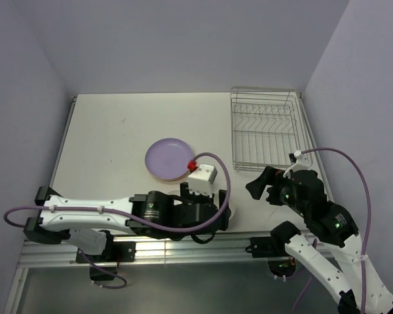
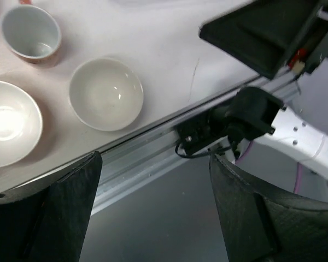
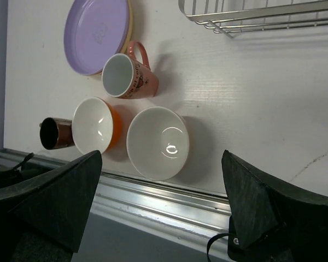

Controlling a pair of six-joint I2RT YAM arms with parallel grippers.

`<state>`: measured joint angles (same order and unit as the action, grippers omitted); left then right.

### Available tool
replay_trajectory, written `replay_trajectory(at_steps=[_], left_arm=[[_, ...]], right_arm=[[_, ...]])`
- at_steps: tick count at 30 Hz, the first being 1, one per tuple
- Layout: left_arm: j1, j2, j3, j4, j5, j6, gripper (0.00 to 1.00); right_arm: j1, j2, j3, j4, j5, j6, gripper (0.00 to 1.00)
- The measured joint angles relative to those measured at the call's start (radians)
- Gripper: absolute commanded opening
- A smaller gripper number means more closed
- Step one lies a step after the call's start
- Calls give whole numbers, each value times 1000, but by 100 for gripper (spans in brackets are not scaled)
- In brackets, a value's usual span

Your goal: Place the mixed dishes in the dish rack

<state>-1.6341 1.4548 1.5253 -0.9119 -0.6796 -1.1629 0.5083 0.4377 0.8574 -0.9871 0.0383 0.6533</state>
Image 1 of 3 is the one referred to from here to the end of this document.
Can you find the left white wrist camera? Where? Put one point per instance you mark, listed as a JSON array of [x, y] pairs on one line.
[[201, 180]]

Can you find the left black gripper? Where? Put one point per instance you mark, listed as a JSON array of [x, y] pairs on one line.
[[186, 195]]

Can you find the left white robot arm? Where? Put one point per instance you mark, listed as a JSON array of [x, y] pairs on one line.
[[87, 225]]

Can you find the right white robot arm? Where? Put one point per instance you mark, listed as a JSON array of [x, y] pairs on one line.
[[352, 281]]

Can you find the beige ceramic bowl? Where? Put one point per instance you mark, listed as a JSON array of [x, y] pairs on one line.
[[226, 219]]

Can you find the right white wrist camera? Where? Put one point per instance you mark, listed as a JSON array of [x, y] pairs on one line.
[[299, 162]]

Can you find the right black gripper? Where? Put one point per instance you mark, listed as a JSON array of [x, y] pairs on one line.
[[267, 176]]

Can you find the wire dish rack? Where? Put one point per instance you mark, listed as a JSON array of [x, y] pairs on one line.
[[267, 124]]

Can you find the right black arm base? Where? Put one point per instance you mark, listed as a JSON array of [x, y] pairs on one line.
[[280, 264]]

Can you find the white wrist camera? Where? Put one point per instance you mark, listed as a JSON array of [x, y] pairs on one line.
[[201, 180], [299, 162]]

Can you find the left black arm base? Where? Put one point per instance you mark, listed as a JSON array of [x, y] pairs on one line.
[[105, 267]]

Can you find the aluminium mounting rail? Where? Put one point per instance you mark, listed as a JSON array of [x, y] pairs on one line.
[[226, 247]]

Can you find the purple plastic plate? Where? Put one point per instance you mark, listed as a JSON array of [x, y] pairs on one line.
[[168, 158]]

